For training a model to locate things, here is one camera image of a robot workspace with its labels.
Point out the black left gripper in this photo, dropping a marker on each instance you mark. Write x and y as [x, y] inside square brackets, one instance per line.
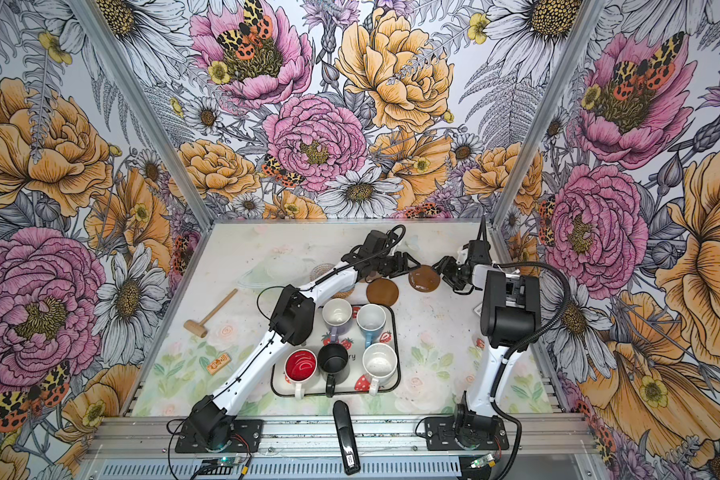
[406, 268]

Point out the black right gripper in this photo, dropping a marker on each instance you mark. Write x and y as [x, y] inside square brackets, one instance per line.
[445, 265]

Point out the glossy dark brown coaster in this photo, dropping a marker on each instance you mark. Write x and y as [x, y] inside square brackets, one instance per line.
[424, 279]

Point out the matte brown round coaster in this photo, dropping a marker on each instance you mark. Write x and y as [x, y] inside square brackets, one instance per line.
[382, 292]

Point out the white blue mug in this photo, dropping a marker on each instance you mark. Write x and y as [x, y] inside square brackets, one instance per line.
[371, 319]

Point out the multicolour woven coaster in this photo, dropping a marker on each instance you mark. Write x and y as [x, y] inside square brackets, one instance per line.
[320, 271]

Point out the tan wicker coaster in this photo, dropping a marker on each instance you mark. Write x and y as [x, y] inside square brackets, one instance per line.
[344, 293]

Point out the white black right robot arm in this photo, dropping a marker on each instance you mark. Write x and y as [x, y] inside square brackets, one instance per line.
[510, 320]

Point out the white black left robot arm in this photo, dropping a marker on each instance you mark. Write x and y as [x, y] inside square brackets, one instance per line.
[210, 421]

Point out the white purple mug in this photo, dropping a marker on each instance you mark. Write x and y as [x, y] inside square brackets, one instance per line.
[337, 316]

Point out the strawberry print serving tray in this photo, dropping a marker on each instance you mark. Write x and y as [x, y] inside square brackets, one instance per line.
[352, 350]

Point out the black mug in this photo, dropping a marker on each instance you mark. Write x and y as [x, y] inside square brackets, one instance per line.
[333, 363]

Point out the red mug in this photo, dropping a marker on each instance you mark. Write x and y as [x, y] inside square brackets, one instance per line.
[301, 371]

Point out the black stapler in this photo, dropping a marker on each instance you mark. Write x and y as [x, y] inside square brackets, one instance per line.
[346, 438]

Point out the wooden mallet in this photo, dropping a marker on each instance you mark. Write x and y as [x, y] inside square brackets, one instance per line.
[198, 328]

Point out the small wooden block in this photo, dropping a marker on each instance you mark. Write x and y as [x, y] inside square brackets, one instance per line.
[218, 364]

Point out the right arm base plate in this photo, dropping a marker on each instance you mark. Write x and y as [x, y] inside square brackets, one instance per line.
[446, 434]

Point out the aluminium front rail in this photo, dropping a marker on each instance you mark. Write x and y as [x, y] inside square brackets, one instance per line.
[315, 436]

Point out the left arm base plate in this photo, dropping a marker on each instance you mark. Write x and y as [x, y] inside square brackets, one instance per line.
[246, 435]

